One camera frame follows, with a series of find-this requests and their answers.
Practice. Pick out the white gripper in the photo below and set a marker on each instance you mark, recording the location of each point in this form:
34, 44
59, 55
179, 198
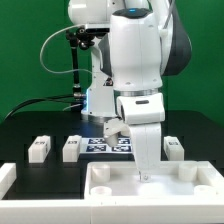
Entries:
146, 144

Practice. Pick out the white desk top tray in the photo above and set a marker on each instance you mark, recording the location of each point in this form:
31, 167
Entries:
171, 179

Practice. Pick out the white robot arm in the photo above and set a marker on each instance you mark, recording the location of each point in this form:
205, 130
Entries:
133, 44

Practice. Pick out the fiducial marker sheet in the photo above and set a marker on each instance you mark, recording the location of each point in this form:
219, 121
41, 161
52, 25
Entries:
98, 145

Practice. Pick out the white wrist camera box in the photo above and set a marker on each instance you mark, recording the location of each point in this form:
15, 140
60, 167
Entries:
134, 111

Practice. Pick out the white left rail block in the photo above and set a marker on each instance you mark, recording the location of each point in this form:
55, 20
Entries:
7, 177

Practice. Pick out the white front rail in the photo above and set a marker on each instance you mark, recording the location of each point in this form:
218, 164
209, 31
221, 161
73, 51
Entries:
87, 212

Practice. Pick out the grey depth camera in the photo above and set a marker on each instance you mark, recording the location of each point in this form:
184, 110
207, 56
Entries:
97, 28

